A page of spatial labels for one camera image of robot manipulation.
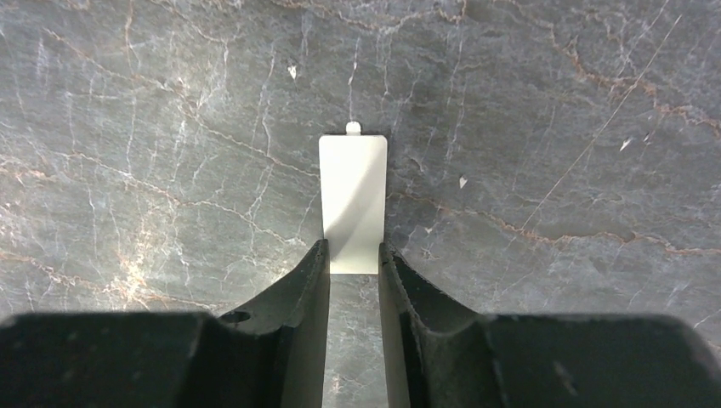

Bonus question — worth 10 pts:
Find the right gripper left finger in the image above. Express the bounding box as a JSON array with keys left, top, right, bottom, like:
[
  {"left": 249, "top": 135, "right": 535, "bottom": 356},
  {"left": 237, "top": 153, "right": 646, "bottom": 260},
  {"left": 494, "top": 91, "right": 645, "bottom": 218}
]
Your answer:
[{"left": 1, "top": 240, "right": 330, "bottom": 407}]

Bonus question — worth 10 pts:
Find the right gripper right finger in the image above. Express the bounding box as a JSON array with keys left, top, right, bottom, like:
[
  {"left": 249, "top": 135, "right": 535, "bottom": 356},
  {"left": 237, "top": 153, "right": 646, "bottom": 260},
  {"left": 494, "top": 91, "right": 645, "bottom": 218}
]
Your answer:
[{"left": 378, "top": 244, "right": 720, "bottom": 407}]

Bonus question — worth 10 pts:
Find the white battery cover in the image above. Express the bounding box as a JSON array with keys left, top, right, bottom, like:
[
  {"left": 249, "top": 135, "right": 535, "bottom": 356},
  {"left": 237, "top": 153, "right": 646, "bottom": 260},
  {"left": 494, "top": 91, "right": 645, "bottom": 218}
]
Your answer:
[{"left": 318, "top": 121, "right": 388, "bottom": 275}]

